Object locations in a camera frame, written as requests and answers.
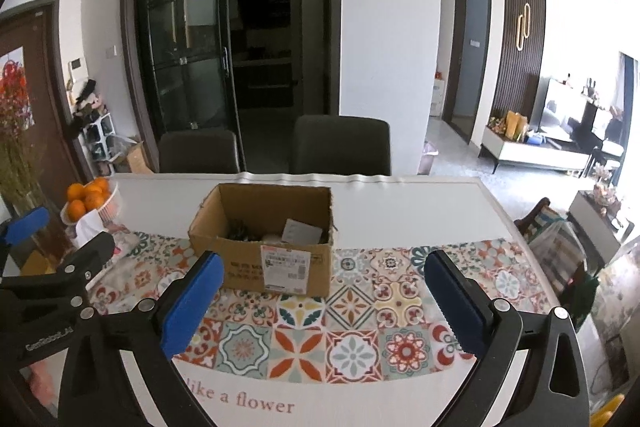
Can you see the yellow bags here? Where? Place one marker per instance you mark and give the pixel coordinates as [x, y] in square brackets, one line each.
[516, 124]

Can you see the black framed glass door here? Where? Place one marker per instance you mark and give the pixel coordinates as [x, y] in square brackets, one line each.
[185, 57]

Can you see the white shoe rack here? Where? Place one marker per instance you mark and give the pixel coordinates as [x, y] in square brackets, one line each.
[100, 142]

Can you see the white paper wrapper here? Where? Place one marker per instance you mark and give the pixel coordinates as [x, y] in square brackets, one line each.
[90, 229]

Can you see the small brown carton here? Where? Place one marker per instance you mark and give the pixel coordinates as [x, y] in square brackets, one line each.
[140, 159]

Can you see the dark clothing pile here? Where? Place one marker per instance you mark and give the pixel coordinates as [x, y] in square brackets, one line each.
[87, 102]

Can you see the cardboard box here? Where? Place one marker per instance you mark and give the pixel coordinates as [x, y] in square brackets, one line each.
[240, 267]

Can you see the white tile-patterned tablecloth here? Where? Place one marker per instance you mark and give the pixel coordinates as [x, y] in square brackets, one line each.
[350, 307]

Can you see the person's left forearm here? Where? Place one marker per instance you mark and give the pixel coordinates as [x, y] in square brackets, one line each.
[42, 384]

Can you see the white intercom panel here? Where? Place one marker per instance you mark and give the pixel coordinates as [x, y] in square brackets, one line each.
[77, 68]

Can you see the wooden chair with striped cloth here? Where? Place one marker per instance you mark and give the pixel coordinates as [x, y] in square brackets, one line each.
[560, 247]

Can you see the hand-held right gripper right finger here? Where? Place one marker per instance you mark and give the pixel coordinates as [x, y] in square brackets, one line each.
[455, 307]

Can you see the grey trash bin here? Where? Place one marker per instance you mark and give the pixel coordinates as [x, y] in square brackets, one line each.
[429, 159]

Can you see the white coffee table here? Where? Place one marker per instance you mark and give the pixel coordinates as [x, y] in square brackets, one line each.
[595, 227]

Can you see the gold wall ornament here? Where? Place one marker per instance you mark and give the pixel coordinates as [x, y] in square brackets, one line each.
[523, 27]

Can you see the white fruit bowl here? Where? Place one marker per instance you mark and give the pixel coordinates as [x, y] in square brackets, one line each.
[110, 204]

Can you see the white charger adapter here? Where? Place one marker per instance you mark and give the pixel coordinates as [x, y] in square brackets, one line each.
[301, 232]

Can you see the clear plastic bag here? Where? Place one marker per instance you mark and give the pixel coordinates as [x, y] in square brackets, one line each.
[122, 146]

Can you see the orange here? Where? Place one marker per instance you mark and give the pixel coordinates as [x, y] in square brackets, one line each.
[75, 192]
[94, 202]
[76, 209]
[92, 189]
[102, 183]

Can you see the dark dining chair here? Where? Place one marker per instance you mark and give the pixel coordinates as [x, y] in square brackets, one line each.
[340, 144]
[200, 152]

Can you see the glass vase with dried flowers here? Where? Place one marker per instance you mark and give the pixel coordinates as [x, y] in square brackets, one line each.
[25, 167]

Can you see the dark slatted wall panel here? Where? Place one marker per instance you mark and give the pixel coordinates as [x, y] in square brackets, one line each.
[505, 82]

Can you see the flat screen television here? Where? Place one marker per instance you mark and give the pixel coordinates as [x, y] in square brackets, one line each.
[565, 107]

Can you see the dark interior door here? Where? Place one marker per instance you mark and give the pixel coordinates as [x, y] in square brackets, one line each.
[472, 57]

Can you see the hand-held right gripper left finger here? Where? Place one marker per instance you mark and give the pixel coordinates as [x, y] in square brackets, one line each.
[192, 307]

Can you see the yellow box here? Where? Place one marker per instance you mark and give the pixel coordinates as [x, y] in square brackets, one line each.
[40, 263]

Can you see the white tv cabinet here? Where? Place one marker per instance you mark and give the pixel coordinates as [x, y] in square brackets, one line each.
[535, 154]

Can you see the red wall poster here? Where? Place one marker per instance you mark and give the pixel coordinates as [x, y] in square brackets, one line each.
[12, 87]

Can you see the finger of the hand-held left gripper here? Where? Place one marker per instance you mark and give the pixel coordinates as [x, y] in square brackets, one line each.
[25, 226]
[92, 252]

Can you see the yellow plastic object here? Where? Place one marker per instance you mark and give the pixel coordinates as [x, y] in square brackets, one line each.
[607, 412]

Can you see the brown entrance door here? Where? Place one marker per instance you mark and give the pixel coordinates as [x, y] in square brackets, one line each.
[50, 107]

